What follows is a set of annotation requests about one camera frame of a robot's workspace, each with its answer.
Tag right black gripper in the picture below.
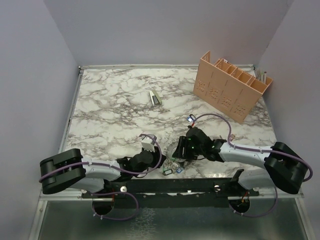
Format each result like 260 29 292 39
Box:
172 135 205 160

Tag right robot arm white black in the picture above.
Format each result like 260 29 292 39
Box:
172 127 308 196

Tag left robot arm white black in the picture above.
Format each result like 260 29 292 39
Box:
39 147 167 198

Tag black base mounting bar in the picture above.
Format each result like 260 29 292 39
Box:
81 177 259 209

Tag beige stapler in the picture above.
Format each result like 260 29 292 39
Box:
149 89 162 106

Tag peach compartment organizer box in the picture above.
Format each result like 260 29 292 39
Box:
193 51 273 123

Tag pens behind organizer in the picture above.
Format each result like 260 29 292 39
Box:
254 69 267 84

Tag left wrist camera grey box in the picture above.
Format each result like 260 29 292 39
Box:
141 136 155 152

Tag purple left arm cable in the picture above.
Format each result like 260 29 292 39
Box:
38 134 162 182

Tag aluminium table frame rail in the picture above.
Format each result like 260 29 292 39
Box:
58 66 84 153

